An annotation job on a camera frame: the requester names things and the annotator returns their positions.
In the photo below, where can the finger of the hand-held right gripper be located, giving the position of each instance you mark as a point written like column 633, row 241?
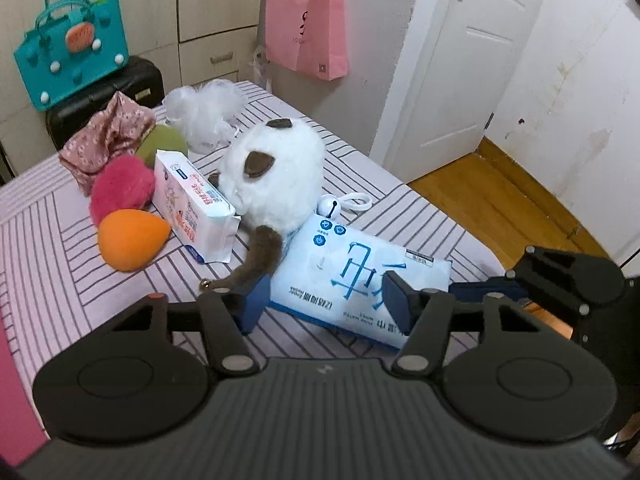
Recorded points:
column 480, row 291

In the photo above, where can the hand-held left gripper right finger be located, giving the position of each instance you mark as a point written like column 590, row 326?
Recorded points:
column 400, row 305

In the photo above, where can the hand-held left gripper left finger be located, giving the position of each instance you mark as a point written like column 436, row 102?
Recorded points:
column 250, row 306

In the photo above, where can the blue wet wipes pack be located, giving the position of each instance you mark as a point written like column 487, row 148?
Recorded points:
column 340, row 270

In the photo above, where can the white plush toy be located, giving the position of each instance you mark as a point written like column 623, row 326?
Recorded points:
column 280, row 180

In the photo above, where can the orange egg-shaped sponge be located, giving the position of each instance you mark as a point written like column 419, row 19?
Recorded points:
column 130, row 240

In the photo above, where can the pink storage box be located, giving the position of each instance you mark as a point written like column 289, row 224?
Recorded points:
column 15, row 400

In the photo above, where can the white tissue pack pink print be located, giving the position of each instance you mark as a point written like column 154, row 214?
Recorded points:
column 190, row 200

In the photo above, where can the pink fluffy ball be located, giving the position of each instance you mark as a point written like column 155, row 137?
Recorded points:
column 120, row 185

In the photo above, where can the striped purple bed sheet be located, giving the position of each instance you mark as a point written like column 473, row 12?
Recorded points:
column 70, row 285

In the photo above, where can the green sponge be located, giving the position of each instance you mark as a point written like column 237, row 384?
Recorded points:
column 162, row 142

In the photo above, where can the white mesh bath pouf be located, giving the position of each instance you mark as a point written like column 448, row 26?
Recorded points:
column 205, row 110

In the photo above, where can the white door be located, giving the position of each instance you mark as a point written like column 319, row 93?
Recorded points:
column 450, row 85

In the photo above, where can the pink floral cloth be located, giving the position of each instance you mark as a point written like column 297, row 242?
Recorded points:
column 107, row 132

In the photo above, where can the white plastic bag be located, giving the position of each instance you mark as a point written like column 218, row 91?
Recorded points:
column 260, row 67

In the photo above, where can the black suitcase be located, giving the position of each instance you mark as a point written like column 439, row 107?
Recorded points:
column 135, row 82

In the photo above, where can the pink shopping bag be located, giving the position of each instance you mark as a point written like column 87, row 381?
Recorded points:
column 305, row 35

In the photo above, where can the beige wardrobe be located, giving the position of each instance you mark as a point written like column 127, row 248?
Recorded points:
column 210, row 10

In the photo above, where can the teal tote bag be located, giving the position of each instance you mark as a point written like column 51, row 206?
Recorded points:
column 65, row 70

